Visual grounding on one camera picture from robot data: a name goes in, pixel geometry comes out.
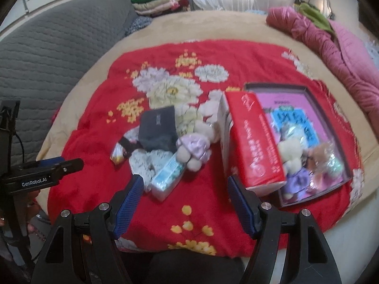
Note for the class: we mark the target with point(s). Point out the clear plastic bag hair accessory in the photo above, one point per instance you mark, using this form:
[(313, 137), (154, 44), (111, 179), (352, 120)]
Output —
[(319, 177)]

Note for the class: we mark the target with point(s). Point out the green cloth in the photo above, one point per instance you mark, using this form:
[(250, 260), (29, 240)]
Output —
[(314, 13)]

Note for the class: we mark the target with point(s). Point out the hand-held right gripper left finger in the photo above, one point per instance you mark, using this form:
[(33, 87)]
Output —
[(130, 201)]

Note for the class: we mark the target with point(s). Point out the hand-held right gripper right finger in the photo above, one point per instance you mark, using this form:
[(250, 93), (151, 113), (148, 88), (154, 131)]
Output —
[(240, 201)]

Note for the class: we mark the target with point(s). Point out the red tissue pack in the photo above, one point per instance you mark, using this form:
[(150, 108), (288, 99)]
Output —
[(254, 142)]

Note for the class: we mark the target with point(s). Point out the red floral blanket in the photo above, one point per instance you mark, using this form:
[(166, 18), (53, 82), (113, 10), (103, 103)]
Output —
[(237, 62)]

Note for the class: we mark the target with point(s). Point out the dark shallow box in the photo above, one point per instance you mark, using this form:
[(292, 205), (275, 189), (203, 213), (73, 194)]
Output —
[(278, 88)]

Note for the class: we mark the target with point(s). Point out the yellow and black small packet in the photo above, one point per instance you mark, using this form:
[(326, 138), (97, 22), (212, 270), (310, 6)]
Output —
[(124, 148)]

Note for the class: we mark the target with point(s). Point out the beige bed sheet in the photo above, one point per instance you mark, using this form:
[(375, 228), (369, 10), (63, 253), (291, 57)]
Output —
[(222, 23)]

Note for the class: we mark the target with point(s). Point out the small white tissue packet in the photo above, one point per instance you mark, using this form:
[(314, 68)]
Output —
[(165, 180)]

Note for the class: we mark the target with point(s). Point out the pink quilt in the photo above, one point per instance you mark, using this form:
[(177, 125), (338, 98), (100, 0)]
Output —
[(349, 53)]

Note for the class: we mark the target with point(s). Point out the green round ball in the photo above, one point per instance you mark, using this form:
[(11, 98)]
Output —
[(336, 167)]

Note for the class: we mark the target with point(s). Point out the blue patterned cloth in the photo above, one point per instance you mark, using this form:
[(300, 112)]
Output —
[(137, 26)]

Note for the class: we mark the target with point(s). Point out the pink and blue book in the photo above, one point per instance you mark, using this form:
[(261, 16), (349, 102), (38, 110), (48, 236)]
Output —
[(299, 118)]

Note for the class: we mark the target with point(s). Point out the black pouch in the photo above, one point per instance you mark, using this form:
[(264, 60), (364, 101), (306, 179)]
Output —
[(157, 124)]

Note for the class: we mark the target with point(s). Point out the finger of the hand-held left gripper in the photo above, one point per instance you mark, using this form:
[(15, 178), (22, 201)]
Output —
[(69, 167), (50, 162)]

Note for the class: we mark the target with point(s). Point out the grey quilted headboard cushion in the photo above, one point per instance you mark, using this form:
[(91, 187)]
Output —
[(59, 50)]

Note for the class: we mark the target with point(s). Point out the white plush bear purple dress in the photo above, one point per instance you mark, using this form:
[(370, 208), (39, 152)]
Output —
[(192, 148), (291, 153)]

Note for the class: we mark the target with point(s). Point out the pile of folded clothes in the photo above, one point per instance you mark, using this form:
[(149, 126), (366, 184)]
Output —
[(154, 4)]

